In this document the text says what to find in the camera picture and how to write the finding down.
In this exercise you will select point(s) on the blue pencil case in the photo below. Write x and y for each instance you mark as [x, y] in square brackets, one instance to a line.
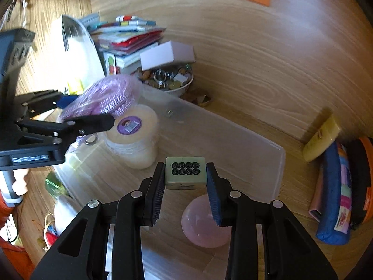
[335, 204]

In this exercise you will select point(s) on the black orange round case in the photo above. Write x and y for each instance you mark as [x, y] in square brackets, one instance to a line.
[361, 180]

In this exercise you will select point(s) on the gold foil wrapper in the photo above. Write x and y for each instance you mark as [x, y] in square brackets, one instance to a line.
[201, 99]

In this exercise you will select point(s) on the person's left hand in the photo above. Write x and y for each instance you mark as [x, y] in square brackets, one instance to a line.
[21, 180]

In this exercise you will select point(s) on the pale pink cardboard box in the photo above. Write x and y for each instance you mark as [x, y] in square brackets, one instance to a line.
[172, 52]

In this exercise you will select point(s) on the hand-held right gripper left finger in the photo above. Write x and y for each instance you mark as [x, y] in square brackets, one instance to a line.
[157, 194]

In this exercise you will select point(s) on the clear plastic storage bin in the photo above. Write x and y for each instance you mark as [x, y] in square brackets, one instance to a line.
[233, 140]

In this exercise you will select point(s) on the white paper file holder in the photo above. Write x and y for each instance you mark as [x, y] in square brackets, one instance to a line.
[78, 52]

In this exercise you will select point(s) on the yellow sponge block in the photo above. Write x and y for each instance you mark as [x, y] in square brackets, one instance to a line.
[320, 140]

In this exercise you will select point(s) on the wooden desktop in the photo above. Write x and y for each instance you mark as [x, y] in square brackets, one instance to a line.
[297, 207]

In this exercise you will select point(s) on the mahjong tile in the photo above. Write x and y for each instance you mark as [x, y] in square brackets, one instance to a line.
[185, 179]

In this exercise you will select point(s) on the pink ball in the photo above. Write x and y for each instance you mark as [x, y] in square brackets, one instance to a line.
[198, 224]

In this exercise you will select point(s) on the colourful dotted book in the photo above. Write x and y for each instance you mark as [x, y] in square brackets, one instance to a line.
[110, 64]

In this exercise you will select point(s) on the bowl of small trinkets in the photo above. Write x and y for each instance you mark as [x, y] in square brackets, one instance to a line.
[163, 78]

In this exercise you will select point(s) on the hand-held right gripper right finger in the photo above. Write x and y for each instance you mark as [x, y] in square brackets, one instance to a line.
[214, 202]

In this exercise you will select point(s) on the green translucent object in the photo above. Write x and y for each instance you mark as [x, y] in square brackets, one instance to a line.
[55, 185]

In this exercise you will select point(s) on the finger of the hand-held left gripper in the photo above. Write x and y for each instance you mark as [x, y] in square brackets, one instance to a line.
[93, 122]
[40, 100]

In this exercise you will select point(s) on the stack of books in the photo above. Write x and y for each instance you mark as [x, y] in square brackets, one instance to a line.
[128, 38]

